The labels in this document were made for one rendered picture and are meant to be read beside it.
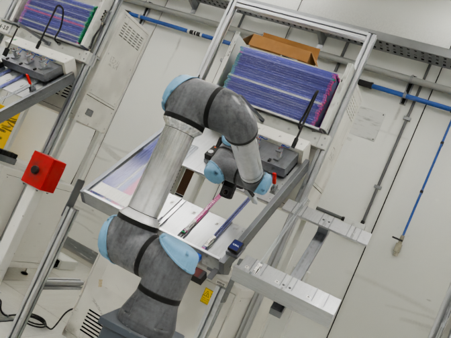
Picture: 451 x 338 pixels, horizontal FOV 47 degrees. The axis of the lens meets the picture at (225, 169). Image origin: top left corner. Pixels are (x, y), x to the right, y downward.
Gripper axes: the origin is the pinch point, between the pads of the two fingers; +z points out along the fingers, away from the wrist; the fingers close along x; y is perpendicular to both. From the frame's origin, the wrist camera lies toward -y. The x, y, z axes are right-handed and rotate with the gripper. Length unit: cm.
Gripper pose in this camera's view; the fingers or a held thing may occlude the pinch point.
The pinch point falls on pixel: (239, 198)
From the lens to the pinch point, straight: 200.4
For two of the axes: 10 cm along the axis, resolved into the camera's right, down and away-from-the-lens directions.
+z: 1.2, 6.2, 7.8
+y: 5.3, -7.0, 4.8
